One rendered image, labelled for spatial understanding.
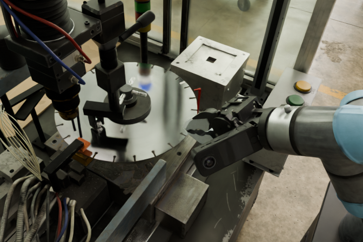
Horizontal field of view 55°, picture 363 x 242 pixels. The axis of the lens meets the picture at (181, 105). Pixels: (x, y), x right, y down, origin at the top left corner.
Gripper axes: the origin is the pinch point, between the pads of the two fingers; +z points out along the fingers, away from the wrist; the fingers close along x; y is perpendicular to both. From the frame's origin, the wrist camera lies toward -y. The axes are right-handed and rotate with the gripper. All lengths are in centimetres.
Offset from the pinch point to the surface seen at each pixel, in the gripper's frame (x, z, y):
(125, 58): 9, 59, 30
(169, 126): -0.9, 8.5, 2.0
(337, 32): -60, 83, 244
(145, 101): 5.0, 15.3, 3.2
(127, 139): 1.2, 11.9, -6.9
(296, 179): -88, 47, 87
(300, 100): -13.0, -2.8, 35.9
